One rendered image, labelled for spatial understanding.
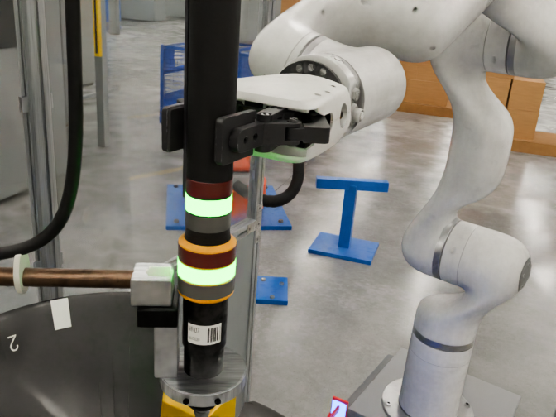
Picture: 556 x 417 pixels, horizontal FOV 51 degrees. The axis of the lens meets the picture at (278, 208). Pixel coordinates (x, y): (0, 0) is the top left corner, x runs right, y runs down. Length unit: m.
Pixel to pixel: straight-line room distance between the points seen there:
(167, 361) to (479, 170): 0.70
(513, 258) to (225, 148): 0.77
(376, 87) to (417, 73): 9.13
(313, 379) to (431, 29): 2.38
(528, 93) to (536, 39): 7.07
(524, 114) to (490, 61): 7.06
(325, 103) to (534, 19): 0.53
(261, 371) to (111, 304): 2.32
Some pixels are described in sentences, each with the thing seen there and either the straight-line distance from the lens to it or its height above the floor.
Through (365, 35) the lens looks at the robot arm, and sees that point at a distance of 0.72.
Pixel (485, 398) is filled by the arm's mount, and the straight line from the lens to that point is 1.42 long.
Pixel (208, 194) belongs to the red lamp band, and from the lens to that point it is 0.41.
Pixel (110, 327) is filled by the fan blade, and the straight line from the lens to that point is 0.64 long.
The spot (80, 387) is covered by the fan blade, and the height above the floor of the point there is 1.37.
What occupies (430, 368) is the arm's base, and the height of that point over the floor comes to 1.08.
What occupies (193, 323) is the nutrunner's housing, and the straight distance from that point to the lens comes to 0.46.
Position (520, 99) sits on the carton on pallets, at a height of 0.63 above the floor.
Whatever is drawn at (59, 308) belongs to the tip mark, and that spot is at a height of 1.42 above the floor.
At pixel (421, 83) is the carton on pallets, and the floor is 0.45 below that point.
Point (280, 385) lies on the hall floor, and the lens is 2.87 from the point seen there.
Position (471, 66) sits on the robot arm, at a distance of 1.01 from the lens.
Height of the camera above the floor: 1.75
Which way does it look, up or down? 21 degrees down
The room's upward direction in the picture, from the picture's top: 4 degrees clockwise
